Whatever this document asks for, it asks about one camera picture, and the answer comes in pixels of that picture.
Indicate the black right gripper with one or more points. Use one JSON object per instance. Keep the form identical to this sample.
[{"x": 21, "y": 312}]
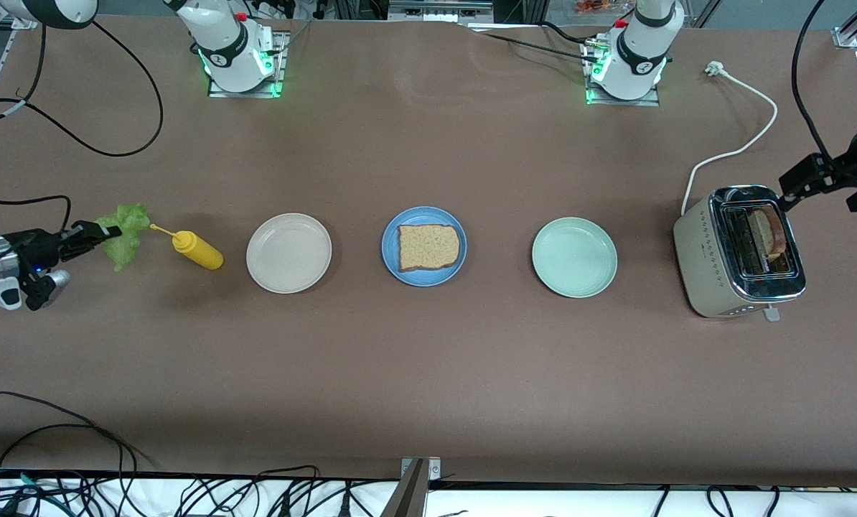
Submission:
[{"x": 32, "y": 246}]

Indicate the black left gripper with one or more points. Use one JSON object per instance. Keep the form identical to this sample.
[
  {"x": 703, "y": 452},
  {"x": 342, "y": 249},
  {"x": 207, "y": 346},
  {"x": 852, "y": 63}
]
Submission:
[{"x": 827, "y": 171}]

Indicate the green lettuce leaf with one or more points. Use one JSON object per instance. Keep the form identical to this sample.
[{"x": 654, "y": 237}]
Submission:
[{"x": 130, "y": 240}]

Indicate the brown bread slice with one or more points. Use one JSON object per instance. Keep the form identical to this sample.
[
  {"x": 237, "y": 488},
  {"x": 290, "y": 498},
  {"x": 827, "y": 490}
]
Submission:
[
  {"x": 428, "y": 248},
  {"x": 771, "y": 233}
]

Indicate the yellow squeeze bottle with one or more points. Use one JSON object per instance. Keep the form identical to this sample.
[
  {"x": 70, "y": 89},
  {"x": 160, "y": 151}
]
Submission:
[{"x": 199, "y": 253}]

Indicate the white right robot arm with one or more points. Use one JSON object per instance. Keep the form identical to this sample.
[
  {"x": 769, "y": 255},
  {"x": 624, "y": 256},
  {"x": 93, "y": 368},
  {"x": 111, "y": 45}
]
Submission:
[{"x": 227, "y": 50}]

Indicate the beige round plate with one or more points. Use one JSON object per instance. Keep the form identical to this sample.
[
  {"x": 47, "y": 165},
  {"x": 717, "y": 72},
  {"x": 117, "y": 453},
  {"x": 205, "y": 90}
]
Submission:
[{"x": 288, "y": 253}]

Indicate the pale green round plate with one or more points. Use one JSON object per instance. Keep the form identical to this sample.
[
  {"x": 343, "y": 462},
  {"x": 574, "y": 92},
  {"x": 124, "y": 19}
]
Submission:
[{"x": 574, "y": 257}]

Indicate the blue round plate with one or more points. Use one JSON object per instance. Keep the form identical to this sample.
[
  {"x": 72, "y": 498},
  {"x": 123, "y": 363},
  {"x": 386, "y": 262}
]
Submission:
[{"x": 389, "y": 248}]

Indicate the beige chrome toaster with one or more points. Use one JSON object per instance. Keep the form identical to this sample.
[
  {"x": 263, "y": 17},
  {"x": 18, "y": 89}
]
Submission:
[{"x": 698, "y": 258}]

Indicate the orange background object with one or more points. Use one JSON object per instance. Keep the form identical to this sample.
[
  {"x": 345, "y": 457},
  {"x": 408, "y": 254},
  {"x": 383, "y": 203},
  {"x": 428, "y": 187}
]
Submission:
[{"x": 590, "y": 7}]

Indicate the grey metal box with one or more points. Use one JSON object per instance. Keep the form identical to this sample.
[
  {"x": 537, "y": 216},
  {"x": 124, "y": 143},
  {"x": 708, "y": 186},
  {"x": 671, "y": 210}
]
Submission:
[{"x": 436, "y": 11}]

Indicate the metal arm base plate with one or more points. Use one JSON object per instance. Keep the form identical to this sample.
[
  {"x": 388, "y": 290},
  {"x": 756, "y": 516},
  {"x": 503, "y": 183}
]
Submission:
[
  {"x": 651, "y": 102},
  {"x": 217, "y": 92}
]

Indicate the metal table edge bracket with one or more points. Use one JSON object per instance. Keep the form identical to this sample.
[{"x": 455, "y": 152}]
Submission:
[{"x": 414, "y": 488}]

